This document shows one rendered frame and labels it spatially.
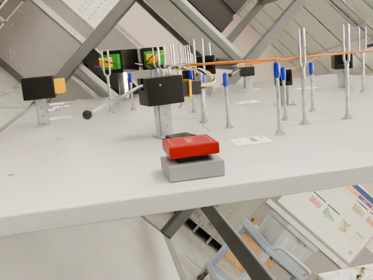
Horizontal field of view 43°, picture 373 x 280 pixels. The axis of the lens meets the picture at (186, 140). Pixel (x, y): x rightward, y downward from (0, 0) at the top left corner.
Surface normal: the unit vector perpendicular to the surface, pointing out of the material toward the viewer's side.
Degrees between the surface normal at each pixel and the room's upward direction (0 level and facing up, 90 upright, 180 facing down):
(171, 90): 80
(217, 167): 90
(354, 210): 88
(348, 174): 90
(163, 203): 90
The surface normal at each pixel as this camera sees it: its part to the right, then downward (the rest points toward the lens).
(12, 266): 0.65, -0.76
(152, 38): 0.07, 0.07
